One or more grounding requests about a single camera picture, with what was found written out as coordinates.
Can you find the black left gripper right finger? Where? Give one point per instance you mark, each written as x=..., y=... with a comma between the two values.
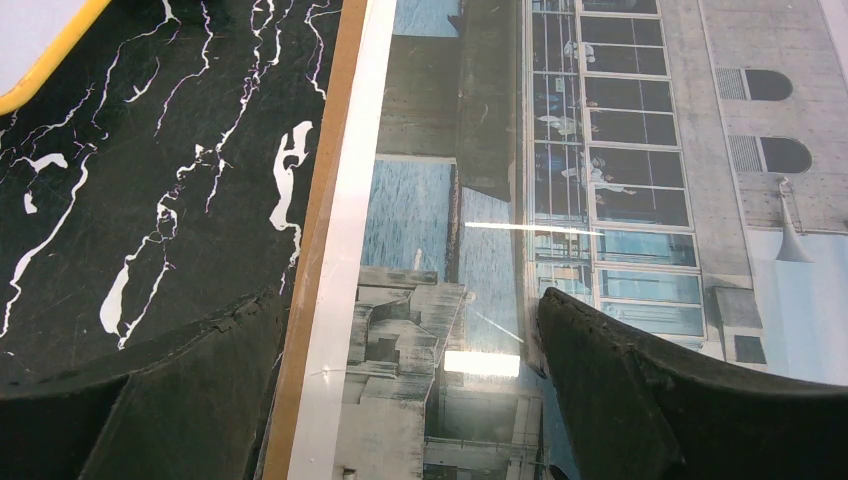
x=682, y=411

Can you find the brown backing board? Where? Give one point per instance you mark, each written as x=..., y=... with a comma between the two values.
x=292, y=392

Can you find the building photo print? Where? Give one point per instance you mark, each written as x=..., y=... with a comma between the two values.
x=677, y=167

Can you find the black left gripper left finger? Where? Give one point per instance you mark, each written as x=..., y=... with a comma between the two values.
x=189, y=404

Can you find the yellow-rimmed whiteboard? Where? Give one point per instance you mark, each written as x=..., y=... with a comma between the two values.
x=36, y=35

